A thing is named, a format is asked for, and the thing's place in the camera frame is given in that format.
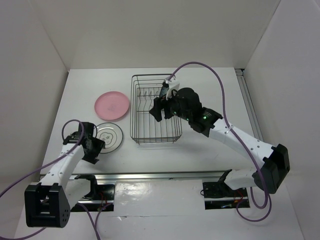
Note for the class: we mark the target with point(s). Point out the pink plastic plate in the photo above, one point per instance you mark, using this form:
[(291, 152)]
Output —
[(111, 106)]

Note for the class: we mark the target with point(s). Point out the metal wire dish rack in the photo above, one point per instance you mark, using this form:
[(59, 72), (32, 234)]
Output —
[(144, 129)]

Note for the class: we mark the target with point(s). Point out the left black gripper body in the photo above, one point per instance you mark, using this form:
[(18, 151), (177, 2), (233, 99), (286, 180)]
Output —
[(96, 145)]

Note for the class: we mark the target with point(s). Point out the white plate with dark rim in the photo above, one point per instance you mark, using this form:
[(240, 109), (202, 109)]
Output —
[(111, 134)]

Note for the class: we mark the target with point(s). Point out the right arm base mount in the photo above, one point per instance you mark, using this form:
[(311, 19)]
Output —
[(218, 196)]

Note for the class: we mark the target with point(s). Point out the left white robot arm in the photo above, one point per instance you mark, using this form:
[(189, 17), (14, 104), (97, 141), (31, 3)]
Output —
[(48, 203)]

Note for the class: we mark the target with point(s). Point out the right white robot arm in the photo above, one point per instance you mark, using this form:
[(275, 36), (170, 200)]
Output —
[(272, 162)]

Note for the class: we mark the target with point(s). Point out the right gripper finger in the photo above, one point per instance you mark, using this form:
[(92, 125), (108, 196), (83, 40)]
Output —
[(168, 113), (156, 112)]

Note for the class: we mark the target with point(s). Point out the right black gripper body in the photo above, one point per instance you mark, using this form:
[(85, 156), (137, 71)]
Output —
[(162, 103)]

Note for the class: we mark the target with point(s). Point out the aluminium front rail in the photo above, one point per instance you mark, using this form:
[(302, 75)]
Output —
[(207, 176)]

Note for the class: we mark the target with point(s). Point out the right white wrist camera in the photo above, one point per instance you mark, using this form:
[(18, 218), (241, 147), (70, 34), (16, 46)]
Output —
[(173, 84)]

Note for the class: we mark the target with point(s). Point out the aluminium side rail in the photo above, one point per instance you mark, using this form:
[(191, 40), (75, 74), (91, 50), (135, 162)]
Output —
[(248, 104)]

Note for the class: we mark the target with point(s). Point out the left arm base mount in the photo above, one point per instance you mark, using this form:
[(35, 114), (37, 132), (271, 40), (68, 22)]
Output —
[(100, 197)]

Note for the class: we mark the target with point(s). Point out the blue floral ceramic plate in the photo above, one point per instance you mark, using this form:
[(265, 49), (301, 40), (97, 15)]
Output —
[(164, 90)]

